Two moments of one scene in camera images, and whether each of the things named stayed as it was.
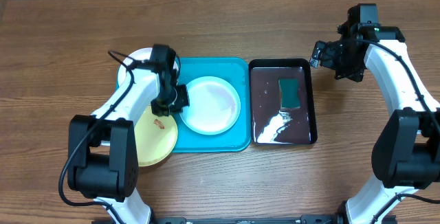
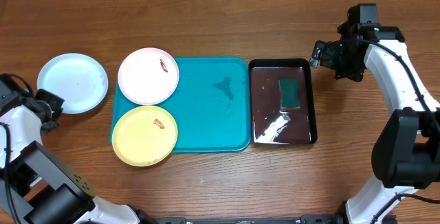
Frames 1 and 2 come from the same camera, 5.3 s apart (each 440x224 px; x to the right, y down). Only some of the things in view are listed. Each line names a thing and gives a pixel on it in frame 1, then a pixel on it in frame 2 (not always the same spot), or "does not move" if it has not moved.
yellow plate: [155, 137] does not move
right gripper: [331, 51] does not move
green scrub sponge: [290, 93] does not move
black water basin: [270, 125] does not move
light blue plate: [214, 105] -> [78, 79]
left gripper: [183, 101] -> [57, 102]
